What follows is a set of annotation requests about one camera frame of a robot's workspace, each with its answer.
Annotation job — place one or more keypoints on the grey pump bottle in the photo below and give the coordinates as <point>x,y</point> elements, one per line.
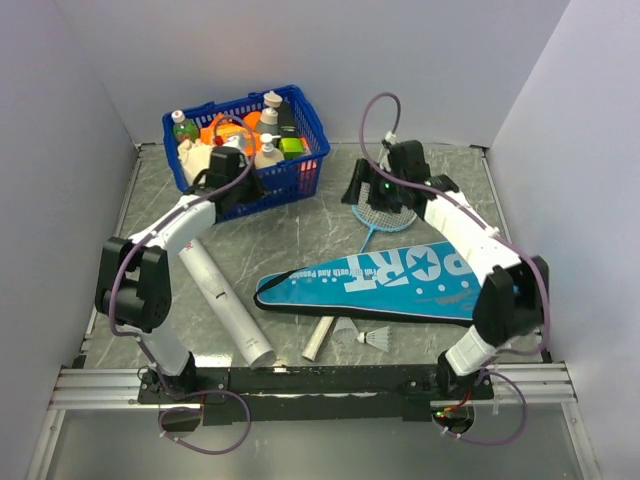
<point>269,118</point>

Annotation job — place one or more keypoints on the beige pump bottle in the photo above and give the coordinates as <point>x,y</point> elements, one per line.
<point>269,155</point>

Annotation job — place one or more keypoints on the white shuttlecock tube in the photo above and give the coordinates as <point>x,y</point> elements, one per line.
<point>240,325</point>

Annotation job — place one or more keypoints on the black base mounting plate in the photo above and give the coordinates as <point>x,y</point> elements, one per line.
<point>301,393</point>

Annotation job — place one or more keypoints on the green drink bottle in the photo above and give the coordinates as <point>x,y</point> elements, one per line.
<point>184,128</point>

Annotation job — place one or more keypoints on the beige cloth bag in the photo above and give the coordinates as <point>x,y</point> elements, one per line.
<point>194,157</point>

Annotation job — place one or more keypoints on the orange snack packet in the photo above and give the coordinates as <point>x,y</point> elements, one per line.
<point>220,131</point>

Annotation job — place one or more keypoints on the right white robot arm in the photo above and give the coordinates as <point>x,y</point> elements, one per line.
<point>513,298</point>

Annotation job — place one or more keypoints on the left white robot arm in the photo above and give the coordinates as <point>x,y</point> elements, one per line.
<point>134,284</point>

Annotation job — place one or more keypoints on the black green box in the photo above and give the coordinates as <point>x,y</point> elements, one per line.
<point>290,143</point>

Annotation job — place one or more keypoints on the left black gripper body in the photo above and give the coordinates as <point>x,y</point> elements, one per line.
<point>247,191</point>

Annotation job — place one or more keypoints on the blue racket cover bag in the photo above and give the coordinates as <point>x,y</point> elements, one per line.
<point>421,284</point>

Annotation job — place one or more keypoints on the blue badminton racket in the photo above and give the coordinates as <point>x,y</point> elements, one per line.
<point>375,221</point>

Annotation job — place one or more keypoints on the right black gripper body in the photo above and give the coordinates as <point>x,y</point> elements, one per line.
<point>384,193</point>

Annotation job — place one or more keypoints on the aluminium rail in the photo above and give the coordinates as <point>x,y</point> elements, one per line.
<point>118,389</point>

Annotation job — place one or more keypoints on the blue plastic basket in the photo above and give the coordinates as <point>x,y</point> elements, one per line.
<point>288,181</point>

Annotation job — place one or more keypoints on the white shuttlecock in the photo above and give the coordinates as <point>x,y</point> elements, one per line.
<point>345,331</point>
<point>378,339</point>

